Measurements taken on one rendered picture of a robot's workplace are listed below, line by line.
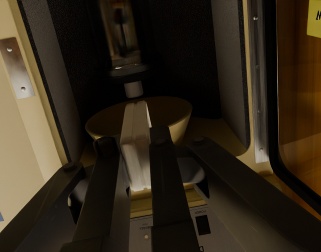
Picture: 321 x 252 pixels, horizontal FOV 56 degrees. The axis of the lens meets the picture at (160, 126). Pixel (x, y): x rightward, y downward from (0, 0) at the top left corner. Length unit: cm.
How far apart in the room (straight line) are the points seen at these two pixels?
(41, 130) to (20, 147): 53
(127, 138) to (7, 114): 77
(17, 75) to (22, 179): 62
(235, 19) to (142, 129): 26
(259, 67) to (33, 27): 29
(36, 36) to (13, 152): 58
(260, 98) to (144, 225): 23
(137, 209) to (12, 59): 25
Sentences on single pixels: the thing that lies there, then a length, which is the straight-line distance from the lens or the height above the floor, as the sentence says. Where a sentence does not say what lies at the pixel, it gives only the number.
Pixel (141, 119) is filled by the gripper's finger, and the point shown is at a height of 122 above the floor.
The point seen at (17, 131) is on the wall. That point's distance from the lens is 93.
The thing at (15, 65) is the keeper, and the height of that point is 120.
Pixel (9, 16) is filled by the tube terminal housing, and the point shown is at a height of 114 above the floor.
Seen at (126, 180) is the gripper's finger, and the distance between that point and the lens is 16.
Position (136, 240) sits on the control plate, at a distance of 43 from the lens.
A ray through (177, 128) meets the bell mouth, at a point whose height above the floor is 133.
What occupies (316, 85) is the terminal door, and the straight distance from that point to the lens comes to 32.
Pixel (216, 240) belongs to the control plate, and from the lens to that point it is 43.
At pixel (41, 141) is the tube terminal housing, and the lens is 43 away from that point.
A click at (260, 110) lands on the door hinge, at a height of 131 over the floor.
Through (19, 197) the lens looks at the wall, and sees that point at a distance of 103.
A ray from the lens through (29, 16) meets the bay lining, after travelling 43.
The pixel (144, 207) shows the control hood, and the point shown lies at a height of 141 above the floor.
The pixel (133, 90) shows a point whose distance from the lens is 48.
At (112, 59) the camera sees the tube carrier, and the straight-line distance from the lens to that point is 44.
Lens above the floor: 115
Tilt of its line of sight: 22 degrees up
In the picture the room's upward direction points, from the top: 170 degrees clockwise
